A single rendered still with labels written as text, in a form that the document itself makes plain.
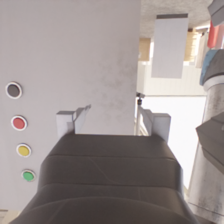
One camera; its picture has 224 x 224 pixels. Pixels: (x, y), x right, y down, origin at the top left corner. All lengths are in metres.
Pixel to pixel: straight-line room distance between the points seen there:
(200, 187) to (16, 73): 0.52
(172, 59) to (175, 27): 0.57
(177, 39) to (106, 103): 3.23
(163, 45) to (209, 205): 3.13
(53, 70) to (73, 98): 0.05
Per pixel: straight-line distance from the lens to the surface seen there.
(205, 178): 0.54
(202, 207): 0.53
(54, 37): 0.28
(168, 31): 3.47
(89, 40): 0.27
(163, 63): 3.41
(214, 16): 0.21
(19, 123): 0.33
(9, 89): 0.32
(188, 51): 4.72
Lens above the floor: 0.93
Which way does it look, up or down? 17 degrees up
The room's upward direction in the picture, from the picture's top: 179 degrees counter-clockwise
